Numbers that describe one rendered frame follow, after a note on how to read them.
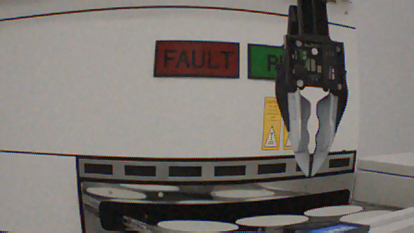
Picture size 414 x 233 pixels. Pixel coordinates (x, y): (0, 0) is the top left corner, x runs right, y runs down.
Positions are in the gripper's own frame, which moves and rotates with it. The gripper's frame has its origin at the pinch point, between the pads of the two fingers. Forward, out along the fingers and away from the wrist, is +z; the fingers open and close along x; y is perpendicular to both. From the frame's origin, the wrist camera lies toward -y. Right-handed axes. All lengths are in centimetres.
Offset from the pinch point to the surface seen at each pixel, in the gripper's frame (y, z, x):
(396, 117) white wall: -227, 6, 55
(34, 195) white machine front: -13.2, 8.1, -36.2
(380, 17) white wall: -224, -33, 48
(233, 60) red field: -26.8, -10.5, -9.1
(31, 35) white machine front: -12.7, -14.9, -37.2
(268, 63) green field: -29.2, -10.5, -4.5
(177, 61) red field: -23.3, -10.2, -15.9
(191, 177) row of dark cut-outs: -24.8, 4.2, -13.9
